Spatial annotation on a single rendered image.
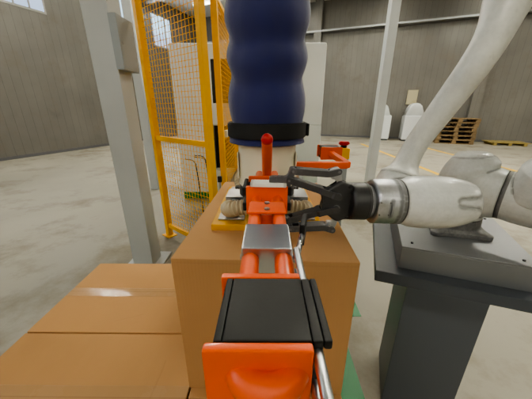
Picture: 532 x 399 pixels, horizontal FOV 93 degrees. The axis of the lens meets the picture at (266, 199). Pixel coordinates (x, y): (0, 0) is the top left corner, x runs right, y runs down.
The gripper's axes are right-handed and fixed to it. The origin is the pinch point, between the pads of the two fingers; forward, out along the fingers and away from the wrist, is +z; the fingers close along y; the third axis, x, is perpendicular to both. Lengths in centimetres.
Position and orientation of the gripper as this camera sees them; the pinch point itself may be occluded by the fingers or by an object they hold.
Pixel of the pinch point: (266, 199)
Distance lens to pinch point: 50.8
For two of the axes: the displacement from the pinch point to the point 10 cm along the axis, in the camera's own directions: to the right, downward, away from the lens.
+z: -10.0, -0.2, 0.1
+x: 0.1, -3.4, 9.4
